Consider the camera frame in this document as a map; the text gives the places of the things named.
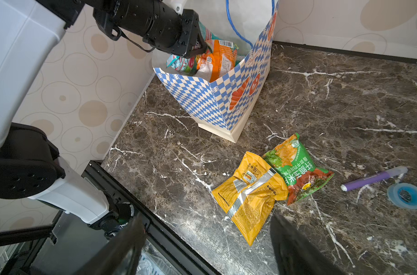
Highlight blue checkered paper bag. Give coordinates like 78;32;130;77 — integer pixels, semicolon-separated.
152;1;279;143

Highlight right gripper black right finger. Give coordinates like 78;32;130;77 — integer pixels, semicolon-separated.
270;214;344;275

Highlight teal snack bag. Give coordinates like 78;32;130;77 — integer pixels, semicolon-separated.
166;22;219;76

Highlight purple marker pen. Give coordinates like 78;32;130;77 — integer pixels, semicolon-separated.
340;166;408;192

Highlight yellow snack bag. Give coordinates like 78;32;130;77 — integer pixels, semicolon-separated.
212;152;289;246

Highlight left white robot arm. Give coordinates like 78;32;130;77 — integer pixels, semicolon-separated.
0;1;202;238

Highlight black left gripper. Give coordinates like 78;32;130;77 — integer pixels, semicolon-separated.
93;0;207;58

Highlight orange Fox's candy bag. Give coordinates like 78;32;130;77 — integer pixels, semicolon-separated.
195;40;238;83

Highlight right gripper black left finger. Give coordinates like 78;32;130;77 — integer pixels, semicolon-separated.
75;214;146;275

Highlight green corn snack bag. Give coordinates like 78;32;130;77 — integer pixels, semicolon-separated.
262;133;334;205

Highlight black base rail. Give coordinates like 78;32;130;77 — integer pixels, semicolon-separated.
0;158;218;275

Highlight blue tape roll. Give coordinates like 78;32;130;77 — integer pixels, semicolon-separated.
387;183;417;210

